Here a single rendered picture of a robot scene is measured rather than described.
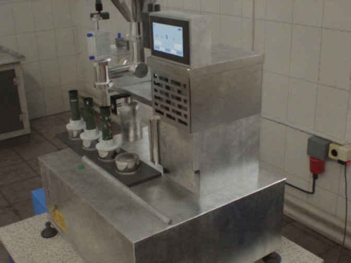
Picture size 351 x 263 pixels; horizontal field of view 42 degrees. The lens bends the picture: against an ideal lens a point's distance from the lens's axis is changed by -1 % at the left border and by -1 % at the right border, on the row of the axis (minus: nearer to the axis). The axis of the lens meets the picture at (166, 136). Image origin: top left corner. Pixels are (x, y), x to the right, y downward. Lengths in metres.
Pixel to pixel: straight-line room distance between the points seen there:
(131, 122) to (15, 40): 3.48
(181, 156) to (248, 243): 0.31
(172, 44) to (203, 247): 0.50
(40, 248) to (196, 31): 0.87
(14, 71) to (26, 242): 2.78
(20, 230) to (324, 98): 1.73
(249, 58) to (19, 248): 0.92
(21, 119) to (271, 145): 2.31
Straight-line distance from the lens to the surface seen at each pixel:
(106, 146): 1.37
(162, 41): 1.12
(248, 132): 1.23
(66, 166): 1.41
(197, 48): 1.05
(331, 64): 2.58
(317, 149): 2.67
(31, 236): 1.62
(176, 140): 1.17
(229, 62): 1.12
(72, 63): 5.15
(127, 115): 1.51
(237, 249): 1.27
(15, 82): 4.23
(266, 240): 1.35
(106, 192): 1.23
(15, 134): 4.37
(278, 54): 2.81
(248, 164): 1.27
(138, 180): 1.25
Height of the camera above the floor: 1.61
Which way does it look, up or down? 22 degrees down
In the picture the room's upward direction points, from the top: 2 degrees counter-clockwise
